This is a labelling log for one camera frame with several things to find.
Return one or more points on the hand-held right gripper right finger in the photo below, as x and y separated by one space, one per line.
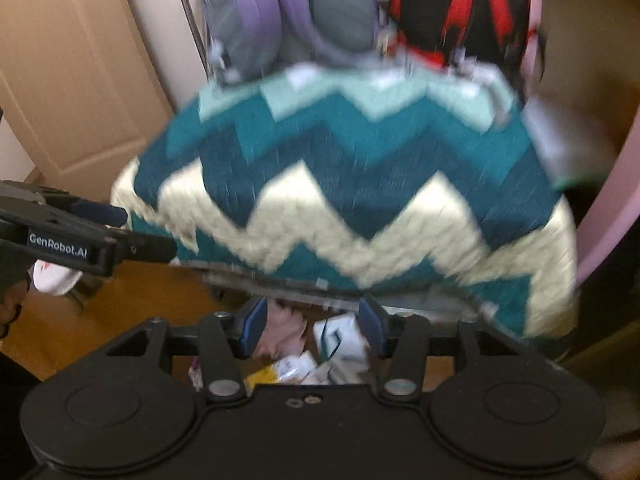
372 330

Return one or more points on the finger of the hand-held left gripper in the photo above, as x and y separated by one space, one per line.
147 248
100 212

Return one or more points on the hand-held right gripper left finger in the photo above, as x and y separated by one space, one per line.
255 327

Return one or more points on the white knotted cloth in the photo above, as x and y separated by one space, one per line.
342 342

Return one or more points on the white purple snack wrapper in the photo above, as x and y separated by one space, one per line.
290 369

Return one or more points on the person's left hand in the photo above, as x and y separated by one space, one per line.
9 312

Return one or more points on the pink crumpled tissue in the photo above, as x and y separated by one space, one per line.
282 327

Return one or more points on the white slipper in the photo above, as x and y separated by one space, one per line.
52 280

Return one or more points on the beige wooden door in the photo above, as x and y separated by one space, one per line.
70 65

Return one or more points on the teal zigzag knitted blanket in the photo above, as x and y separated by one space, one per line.
350 180

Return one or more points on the metal rack pole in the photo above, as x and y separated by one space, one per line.
192 20

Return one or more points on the grey purple backpack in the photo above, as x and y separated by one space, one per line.
240 10
335 5

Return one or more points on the black red backpack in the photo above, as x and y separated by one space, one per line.
450 5

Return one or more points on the pink round frame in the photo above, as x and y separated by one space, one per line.
600 220

